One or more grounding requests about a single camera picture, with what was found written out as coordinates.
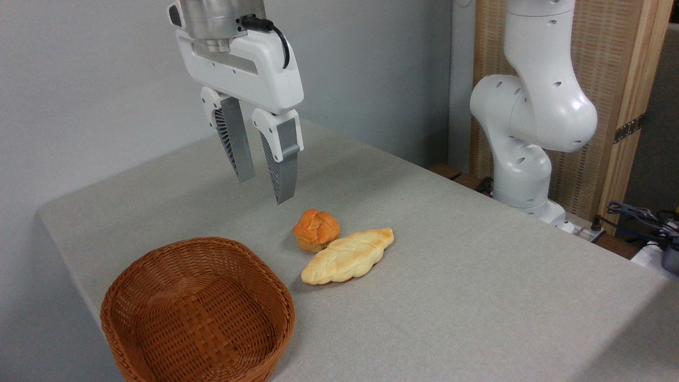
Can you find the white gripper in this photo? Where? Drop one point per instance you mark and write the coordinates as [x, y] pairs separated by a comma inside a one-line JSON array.
[[265, 79]]

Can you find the long braided pale bread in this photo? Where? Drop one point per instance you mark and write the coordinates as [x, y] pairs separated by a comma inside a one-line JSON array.
[[347, 257]]

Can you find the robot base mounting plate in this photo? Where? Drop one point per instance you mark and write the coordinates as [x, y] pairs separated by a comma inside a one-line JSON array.
[[581, 229]]

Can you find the round orange bread roll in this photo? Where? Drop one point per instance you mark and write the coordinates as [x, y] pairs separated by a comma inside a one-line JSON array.
[[315, 228]]

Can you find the brown wicker basket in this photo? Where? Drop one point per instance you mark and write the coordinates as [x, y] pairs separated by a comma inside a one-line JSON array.
[[196, 318]]

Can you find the metal screen hinge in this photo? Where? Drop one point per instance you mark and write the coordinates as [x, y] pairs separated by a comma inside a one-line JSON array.
[[630, 127]]

